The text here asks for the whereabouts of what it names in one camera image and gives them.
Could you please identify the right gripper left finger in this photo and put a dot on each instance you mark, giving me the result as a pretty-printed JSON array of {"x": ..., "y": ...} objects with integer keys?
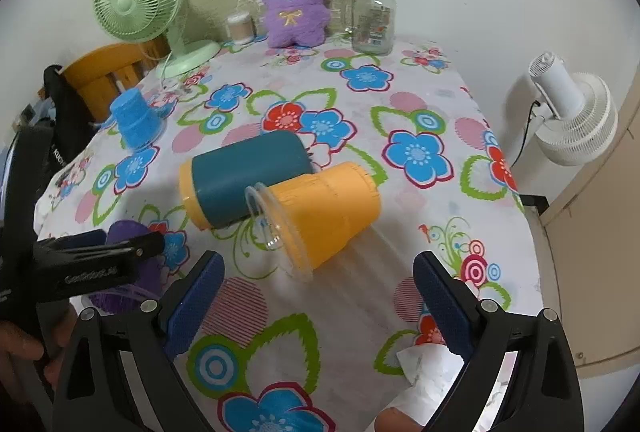
[{"x": 93, "y": 392}]

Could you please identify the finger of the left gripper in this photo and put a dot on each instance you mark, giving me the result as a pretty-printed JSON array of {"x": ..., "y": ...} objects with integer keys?
[{"x": 85, "y": 263}]

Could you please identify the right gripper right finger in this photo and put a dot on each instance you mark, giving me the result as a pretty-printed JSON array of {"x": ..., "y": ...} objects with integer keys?
[{"x": 543, "y": 393}]

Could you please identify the purple plastic cup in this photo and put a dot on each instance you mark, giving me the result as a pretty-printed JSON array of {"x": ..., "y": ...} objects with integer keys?
[{"x": 144, "y": 282}]

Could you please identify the blue plastic cup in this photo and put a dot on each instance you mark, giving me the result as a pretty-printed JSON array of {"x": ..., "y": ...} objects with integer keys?
[{"x": 137, "y": 121}]

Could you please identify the teal cup with yellow rim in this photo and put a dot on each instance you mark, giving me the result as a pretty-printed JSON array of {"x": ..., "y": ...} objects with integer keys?
[{"x": 212, "y": 185}]

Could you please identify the orange plastic cup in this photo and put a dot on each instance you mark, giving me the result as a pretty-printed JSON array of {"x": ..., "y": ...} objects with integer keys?
[{"x": 307, "y": 220}]

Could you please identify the person's hand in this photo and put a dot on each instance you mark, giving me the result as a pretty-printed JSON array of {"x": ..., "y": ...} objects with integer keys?
[{"x": 17, "y": 345}]

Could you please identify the white crumpled paper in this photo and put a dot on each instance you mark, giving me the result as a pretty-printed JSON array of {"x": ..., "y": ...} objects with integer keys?
[{"x": 431, "y": 370}]

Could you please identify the black clothing on chair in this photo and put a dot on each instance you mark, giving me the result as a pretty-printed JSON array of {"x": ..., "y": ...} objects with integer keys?
[{"x": 73, "y": 126}]

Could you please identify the floral tablecloth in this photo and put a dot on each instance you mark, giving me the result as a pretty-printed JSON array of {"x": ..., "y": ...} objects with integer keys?
[{"x": 275, "y": 351}]

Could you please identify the wooden chair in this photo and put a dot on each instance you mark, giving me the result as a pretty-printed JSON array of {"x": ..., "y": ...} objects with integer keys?
[{"x": 101, "y": 75}]

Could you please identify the white floor fan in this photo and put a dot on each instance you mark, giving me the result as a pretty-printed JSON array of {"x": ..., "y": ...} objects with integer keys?
[{"x": 574, "y": 119}]

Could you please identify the green desk fan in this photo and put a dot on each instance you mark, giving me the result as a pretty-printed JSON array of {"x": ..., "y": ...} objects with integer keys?
[{"x": 140, "y": 21}]

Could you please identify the cotton swab container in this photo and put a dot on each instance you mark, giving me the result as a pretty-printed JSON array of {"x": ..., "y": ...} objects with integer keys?
[{"x": 241, "y": 28}]

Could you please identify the purple plush toy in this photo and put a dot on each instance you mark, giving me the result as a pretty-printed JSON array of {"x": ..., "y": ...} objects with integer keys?
[{"x": 295, "y": 22}]

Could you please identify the glass jar with green lid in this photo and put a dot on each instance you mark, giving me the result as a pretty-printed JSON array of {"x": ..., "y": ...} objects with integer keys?
[{"x": 372, "y": 26}]

